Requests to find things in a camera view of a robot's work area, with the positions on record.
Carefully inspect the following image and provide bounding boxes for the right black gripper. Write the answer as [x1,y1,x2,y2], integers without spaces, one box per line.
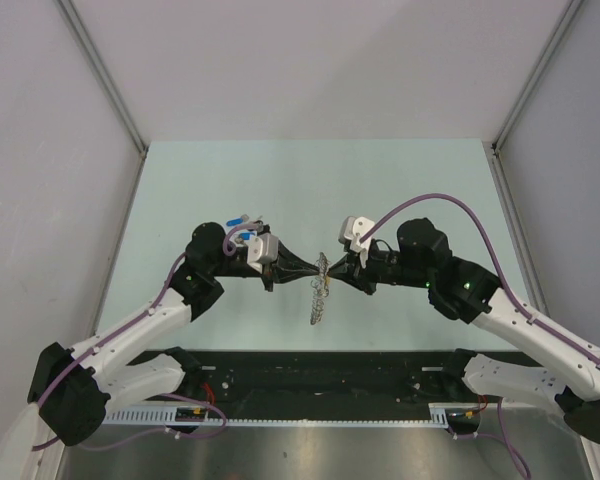
[327,240,432,296]

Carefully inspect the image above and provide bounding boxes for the metal disc with keyrings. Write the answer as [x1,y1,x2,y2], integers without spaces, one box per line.
[310,252,330,326]

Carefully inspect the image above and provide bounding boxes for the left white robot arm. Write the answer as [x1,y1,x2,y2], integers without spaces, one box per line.
[27,221,318,446]

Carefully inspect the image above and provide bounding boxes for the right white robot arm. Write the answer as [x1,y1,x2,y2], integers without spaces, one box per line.
[329,216,600,444]

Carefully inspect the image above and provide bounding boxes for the blue tag key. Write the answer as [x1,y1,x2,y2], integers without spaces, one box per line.
[236,230,257,243]
[226,214,249,227]

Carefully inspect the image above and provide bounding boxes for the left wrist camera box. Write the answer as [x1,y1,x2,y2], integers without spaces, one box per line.
[246,233,279,266]

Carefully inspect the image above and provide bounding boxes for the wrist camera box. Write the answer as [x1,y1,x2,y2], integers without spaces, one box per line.
[246,233,279,266]
[338,216,375,269]

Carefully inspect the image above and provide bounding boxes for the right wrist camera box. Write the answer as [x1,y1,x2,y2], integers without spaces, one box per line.
[338,216,375,269]

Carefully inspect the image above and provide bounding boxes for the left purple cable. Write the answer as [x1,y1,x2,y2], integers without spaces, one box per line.
[29,222,269,454]

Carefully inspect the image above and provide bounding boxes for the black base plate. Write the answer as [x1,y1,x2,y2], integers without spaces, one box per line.
[115,349,535,420]

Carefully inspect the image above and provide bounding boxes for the white slotted cable duct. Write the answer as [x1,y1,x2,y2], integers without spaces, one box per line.
[103,404,481,429]

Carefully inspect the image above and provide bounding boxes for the left aluminium frame post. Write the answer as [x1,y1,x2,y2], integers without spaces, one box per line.
[54,0,148,158]

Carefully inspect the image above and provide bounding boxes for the aluminium frame post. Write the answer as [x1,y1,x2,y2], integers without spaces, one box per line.
[490,0,588,154]
[54,0,148,158]

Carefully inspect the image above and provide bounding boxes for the right aluminium frame post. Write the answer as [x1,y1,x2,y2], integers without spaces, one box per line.
[490,0,588,154]

